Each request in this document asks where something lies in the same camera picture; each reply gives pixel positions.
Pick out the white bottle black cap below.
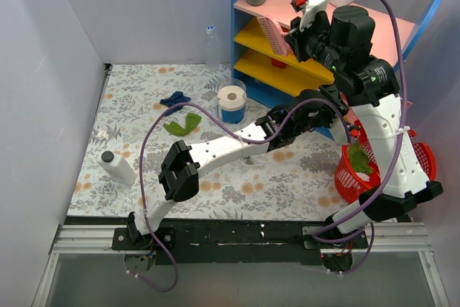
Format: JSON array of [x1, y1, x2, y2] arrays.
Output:
[[97, 150, 137, 186]]

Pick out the white toilet paper roll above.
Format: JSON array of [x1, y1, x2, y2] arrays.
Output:
[[217, 85, 247, 111]]

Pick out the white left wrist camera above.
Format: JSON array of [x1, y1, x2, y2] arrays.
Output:
[[329, 119, 360, 145]]

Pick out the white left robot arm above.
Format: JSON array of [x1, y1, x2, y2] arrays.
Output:
[[126, 85, 349, 249]]

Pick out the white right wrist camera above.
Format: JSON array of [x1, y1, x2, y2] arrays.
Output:
[[293, 0, 329, 32]]

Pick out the pink hand brush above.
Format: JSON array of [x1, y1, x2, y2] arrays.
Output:
[[257, 17, 291, 57]]

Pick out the red mesh waste basket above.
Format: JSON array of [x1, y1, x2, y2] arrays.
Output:
[[334, 120, 437, 203]]

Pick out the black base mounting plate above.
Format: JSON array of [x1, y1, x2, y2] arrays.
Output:
[[111, 219, 371, 267]]

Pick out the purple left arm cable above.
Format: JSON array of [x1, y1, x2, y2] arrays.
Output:
[[138, 98, 355, 293]]

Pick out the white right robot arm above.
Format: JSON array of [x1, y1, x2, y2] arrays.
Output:
[[285, 6, 443, 248]]

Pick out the dark blue paper scrap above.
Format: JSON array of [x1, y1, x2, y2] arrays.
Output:
[[160, 91, 191, 107]]

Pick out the aluminium frame rail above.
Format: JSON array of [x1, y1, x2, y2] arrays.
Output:
[[33, 219, 449, 306]]

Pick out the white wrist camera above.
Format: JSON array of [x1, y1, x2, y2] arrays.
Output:
[[329, 119, 360, 145], [293, 0, 329, 32]]

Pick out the clear plastic water bottle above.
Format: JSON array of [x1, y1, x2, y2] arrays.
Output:
[[205, 25, 220, 70]]

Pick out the small green paper scrap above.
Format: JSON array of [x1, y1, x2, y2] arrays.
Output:
[[185, 112, 201, 134]]

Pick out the blue yellow pink shelf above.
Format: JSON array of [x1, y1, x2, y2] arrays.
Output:
[[231, 0, 442, 109]]

